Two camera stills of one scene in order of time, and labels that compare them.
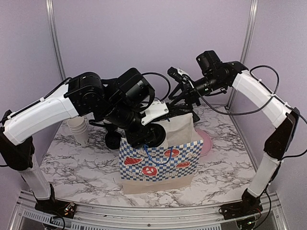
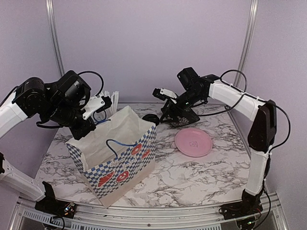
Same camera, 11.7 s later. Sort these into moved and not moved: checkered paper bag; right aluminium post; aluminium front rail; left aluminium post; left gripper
Moved: left gripper; checkered paper bag
Not moved: left aluminium post; right aluminium post; aluminium front rail
